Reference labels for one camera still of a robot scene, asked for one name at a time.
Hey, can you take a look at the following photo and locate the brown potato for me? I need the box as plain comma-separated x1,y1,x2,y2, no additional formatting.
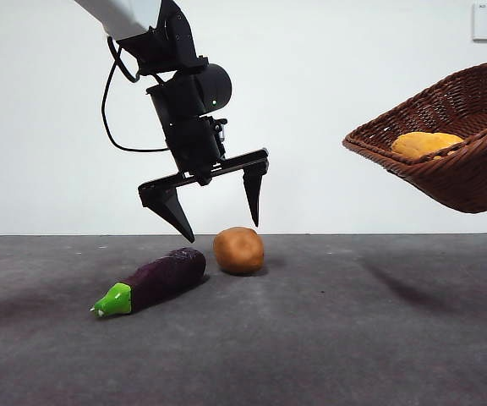
212,226,265,276

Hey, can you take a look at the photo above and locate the purple eggplant with green stem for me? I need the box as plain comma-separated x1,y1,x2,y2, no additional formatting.
90,248,207,319

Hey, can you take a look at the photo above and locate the yellow corn cob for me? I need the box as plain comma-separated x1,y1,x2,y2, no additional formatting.
391,131,465,162

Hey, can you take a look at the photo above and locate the brown wicker basket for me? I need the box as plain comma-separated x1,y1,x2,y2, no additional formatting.
342,58,487,215

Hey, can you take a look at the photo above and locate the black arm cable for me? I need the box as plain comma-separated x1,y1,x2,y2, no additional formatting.
101,36,172,153

